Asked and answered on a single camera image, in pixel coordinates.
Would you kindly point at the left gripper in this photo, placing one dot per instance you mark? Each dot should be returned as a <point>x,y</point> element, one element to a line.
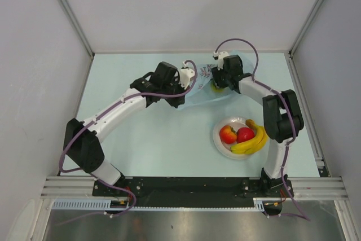
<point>178,101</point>

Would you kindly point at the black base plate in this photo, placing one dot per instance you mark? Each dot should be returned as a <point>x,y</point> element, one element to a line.
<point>182,187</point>

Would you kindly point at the white cable duct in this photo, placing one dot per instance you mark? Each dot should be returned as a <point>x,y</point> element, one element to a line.
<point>167,203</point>

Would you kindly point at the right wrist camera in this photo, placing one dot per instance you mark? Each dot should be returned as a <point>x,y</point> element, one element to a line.
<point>219,58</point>

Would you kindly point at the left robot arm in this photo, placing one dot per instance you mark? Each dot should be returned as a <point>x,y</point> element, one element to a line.
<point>83,139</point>

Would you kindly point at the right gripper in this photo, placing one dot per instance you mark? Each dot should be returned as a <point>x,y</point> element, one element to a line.
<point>216,74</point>

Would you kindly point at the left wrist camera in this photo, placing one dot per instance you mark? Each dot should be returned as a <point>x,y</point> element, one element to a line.
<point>186,74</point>

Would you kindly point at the white paper plate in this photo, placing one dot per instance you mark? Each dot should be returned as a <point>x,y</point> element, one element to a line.
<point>236,123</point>

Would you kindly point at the light blue plastic bag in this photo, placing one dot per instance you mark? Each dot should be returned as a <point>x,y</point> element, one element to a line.
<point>204,91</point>

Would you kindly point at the red fake apple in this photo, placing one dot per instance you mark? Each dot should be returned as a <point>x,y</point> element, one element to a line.
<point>244,134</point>

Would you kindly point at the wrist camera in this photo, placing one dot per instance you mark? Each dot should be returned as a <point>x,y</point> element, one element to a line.
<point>219,58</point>
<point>186,74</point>

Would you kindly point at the yellow fake banana bunch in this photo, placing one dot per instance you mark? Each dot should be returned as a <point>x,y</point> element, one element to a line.
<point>253,145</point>

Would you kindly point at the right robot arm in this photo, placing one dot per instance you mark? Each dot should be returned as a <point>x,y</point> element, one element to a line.
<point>282,120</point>

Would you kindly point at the green fake fruit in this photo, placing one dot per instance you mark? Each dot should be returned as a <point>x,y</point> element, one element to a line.
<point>215,88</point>

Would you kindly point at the orange fake tomato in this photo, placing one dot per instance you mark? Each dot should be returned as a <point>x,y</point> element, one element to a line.
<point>227,134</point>

